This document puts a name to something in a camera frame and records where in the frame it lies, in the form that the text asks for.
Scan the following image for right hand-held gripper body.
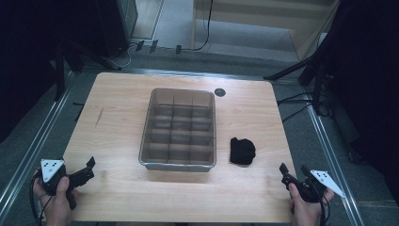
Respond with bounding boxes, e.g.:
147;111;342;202
280;169;346;204

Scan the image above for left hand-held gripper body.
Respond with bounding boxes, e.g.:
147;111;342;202
39;158;79;211

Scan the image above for black sock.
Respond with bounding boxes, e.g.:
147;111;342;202
229;137;257;167

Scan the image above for clear grey compartment organizer box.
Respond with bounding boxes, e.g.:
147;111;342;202
137;87;218;173

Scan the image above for person's right hand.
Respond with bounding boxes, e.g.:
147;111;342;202
288;183;335;226

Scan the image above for person's left hand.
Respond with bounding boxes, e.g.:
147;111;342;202
32;175;80;226

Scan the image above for black metal stand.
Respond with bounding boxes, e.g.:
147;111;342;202
53;39;124;102
263;53;333;118

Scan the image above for dark curtain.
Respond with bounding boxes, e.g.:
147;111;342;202
323;0;399;206
0;0;106;144

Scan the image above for dark cabinet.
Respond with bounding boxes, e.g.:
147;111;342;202
93;0;139;59

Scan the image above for light wooden shelf unit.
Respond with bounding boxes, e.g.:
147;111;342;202
191;0;342;62

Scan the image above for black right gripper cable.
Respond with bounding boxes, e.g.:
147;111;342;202
317;192;331;226

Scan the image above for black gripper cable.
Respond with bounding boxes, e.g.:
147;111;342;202
317;192;331;226
28;169;54;226

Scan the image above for aluminium floor rail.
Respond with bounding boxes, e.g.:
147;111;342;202
0;71;76;208
305;102;366;226

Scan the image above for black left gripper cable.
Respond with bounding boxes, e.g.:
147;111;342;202
28;169;54;226

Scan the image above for black floor cable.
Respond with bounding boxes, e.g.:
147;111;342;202
280;103;314;124
277;91;314;106

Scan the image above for white floor cable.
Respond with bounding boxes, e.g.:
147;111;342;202
107;45;136;69

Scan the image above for black hanging cable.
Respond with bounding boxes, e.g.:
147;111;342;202
182;0;215;53

